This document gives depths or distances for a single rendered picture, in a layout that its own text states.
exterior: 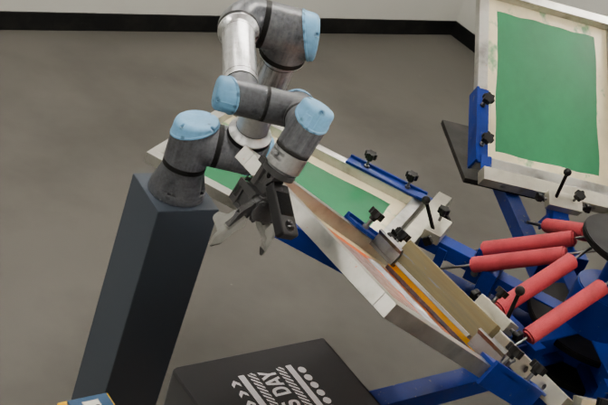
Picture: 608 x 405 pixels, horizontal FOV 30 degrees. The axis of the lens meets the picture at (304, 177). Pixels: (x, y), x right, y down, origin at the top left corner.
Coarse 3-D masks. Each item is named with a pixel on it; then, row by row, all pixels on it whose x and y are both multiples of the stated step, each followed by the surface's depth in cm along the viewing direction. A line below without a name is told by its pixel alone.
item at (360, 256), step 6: (336, 234) 283; (342, 240) 282; (348, 246) 282; (354, 252) 279; (360, 252) 291; (360, 258) 280; (366, 264) 279; (372, 264) 289; (372, 270) 276; (378, 270) 288; (378, 276) 277; (384, 282) 274; (408, 294) 295; (414, 300) 294; (426, 312) 291
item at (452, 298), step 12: (408, 252) 298; (420, 252) 296; (408, 264) 296; (420, 264) 294; (432, 264) 293; (420, 276) 293; (432, 276) 291; (444, 276) 290; (432, 288) 290; (444, 288) 288; (456, 288) 286; (444, 300) 287; (456, 300) 285; (468, 300) 284; (456, 312) 284; (468, 312) 282; (480, 312) 280; (468, 324) 281; (480, 324) 279; (492, 324) 278; (492, 336) 279
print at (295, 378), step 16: (288, 368) 294; (304, 368) 297; (240, 384) 283; (256, 384) 285; (272, 384) 287; (288, 384) 289; (304, 384) 291; (256, 400) 280; (272, 400) 282; (288, 400) 284; (304, 400) 286; (320, 400) 287
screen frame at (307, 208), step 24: (312, 216) 242; (336, 216) 288; (312, 240) 240; (336, 240) 237; (360, 240) 300; (336, 264) 234; (360, 264) 233; (360, 288) 229; (384, 288) 229; (384, 312) 224; (408, 312) 228; (432, 336) 239; (456, 360) 250; (480, 360) 257
